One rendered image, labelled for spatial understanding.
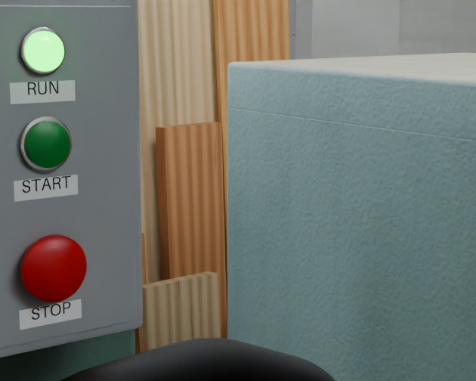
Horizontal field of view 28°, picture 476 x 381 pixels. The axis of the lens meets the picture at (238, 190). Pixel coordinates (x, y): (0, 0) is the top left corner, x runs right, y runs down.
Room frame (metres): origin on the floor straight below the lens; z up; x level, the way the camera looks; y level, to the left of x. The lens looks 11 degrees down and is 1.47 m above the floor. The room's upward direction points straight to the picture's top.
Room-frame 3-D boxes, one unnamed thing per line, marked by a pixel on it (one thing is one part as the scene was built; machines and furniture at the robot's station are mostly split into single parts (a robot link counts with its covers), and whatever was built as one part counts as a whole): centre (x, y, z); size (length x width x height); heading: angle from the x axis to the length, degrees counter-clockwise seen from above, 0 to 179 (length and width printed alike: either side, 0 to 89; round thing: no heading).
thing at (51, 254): (0.40, 0.08, 1.36); 0.03 x 0.01 x 0.03; 125
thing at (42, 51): (0.41, 0.08, 1.46); 0.02 x 0.01 x 0.02; 125
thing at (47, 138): (0.41, 0.08, 1.42); 0.02 x 0.01 x 0.02; 125
